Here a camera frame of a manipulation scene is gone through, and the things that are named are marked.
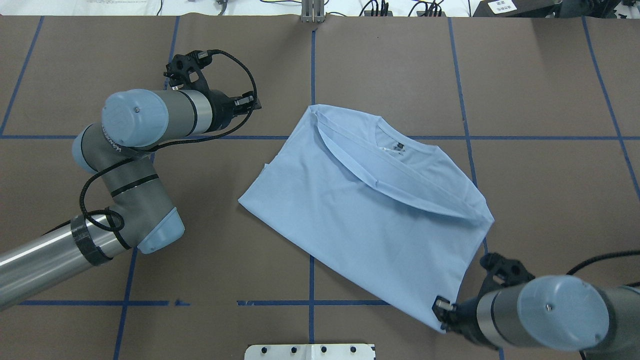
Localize black camera cable arm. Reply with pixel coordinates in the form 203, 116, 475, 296
79, 49, 259, 233
565, 250, 640, 277

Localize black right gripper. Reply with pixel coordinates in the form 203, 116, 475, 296
432, 296, 496, 348

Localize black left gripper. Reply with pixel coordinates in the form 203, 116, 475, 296
207, 89, 262, 132

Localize light blue t-shirt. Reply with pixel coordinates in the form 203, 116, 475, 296
238, 104, 495, 332

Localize white shirt hang tag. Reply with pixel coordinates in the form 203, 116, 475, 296
379, 143, 405, 155

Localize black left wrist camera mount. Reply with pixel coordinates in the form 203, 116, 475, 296
163, 50, 213, 94

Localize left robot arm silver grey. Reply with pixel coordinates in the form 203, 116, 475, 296
1, 89, 261, 310

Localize aluminium frame post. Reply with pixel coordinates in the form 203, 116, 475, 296
300, 0, 326, 23

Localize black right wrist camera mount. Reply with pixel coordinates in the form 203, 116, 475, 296
478, 252, 536, 297

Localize black camera cable right arm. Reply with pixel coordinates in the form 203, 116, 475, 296
565, 250, 640, 277

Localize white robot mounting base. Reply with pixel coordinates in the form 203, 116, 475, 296
243, 343, 377, 360

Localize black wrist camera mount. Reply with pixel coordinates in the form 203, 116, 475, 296
163, 50, 213, 94
478, 252, 536, 297

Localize black camera cable left arm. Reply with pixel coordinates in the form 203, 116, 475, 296
79, 49, 259, 233

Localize blue tape grid lines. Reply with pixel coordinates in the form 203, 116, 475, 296
1, 14, 639, 360

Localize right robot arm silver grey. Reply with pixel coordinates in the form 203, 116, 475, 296
432, 275, 640, 360

